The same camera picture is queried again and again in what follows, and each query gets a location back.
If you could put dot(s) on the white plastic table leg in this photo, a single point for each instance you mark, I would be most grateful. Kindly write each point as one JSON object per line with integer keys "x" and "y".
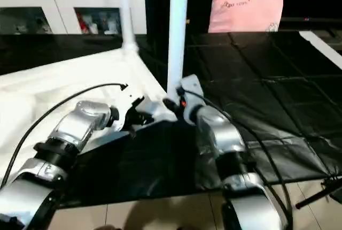
{"x": 125, "y": 10}
{"x": 177, "y": 32}

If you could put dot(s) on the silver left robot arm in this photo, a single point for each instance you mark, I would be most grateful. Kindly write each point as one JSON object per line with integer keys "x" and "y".
{"x": 59, "y": 150}

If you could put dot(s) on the black work mat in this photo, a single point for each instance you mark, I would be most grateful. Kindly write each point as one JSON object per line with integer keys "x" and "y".
{"x": 267, "y": 101}

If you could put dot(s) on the black sofa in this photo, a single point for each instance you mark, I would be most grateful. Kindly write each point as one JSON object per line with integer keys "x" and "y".
{"x": 160, "y": 0}

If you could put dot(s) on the pink printed pillow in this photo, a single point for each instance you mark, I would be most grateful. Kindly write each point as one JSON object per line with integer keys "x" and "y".
{"x": 246, "y": 10}

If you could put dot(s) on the white glass-door cabinet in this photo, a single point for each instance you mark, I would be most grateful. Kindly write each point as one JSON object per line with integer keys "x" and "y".
{"x": 53, "y": 2}

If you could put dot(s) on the black tripod stand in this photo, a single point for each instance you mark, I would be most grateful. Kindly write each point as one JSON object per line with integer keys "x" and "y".
{"x": 320, "y": 192}

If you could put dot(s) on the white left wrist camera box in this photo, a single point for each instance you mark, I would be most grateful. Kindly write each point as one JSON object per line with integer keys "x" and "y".
{"x": 131, "y": 101}

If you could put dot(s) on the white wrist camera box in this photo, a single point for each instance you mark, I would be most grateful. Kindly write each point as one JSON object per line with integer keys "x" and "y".
{"x": 191, "y": 88}
{"x": 131, "y": 101}

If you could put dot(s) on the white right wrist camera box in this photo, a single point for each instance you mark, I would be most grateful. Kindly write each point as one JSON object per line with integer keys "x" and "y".
{"x": 191, "y": 88}

